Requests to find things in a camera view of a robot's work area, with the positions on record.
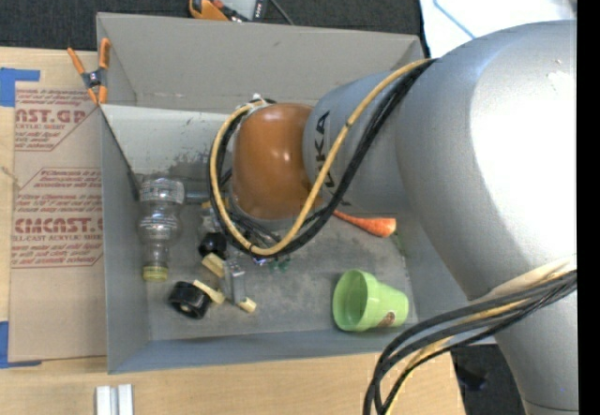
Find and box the grey metal bin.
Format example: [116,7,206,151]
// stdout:
[96,12,471,376]

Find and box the clear plastic bottle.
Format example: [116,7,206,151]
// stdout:
[136,176,187,284]

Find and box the brown cardboard board, red print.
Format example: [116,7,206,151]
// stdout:
[0,46,110,368]

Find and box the orange toy carrot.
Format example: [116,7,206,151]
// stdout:
[332,209,398,239]

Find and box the black and cream tool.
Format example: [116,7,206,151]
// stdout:
[167,278,259,322]

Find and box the green plastic cup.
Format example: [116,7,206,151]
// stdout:
[331,268,411,333]

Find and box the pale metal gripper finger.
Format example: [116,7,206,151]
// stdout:
[228,276,248,305]

